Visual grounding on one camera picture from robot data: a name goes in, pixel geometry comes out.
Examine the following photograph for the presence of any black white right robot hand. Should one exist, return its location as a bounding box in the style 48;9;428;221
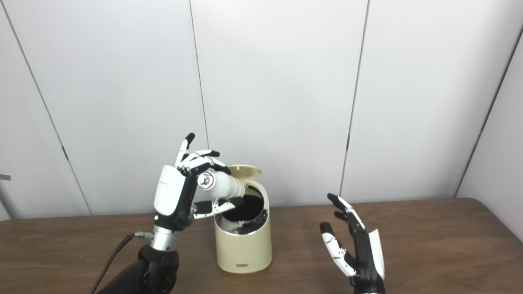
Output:
320;193;386;294

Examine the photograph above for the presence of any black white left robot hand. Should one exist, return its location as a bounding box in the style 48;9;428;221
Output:
153;133;245;231

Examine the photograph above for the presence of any small white plastic bottle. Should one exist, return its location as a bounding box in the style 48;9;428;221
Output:
197;171;246;200

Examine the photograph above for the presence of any round cream bin lid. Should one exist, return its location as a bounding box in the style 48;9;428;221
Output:
227;165;263;181

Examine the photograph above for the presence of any cream-colored bin body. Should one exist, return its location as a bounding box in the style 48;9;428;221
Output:
214;180;273;274

